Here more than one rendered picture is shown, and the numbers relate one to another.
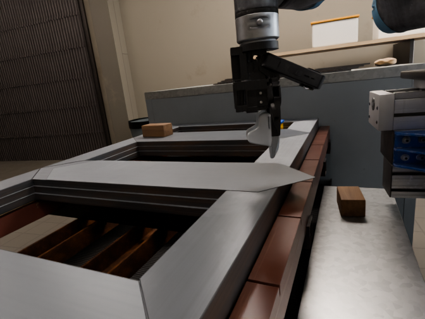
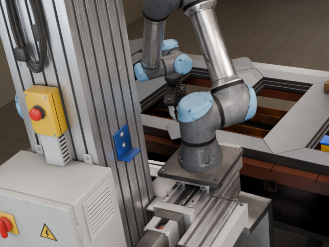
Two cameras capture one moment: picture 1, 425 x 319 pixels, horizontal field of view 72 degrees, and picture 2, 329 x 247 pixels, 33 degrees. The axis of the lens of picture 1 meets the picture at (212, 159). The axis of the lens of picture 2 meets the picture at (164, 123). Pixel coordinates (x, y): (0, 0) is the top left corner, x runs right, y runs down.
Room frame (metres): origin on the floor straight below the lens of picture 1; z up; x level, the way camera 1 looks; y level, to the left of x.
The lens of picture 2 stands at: (0.95, -2.22, 2.05)
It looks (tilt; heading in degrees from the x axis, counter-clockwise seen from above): 28 degrees down; 102
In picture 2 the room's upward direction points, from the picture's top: 8 degrees counter-clockwise
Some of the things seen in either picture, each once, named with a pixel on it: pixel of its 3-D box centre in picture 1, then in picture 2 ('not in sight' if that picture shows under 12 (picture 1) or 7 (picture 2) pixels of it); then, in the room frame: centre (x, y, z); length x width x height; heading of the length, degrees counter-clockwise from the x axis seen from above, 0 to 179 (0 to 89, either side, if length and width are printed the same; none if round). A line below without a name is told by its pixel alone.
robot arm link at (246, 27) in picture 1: (257, 31); (171, 71); (0.55, -0.10, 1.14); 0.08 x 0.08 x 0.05
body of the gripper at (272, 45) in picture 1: (256, 78); (175, 88); (0.55, -0.10, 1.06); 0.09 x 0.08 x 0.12; 86
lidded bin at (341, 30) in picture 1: (333, 33); not in sight; (3.22, -1.39, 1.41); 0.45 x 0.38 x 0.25; 70
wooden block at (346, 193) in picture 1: (350, 200); not in sight; (0.75, -0.37, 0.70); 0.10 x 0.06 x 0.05; 162
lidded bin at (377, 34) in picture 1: (400, 24); not in sight; (3.02, -1.96, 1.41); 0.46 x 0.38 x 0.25; 70
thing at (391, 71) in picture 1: (272, 81); not in sight; (1.67, -0.38, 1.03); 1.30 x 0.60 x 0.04; 64
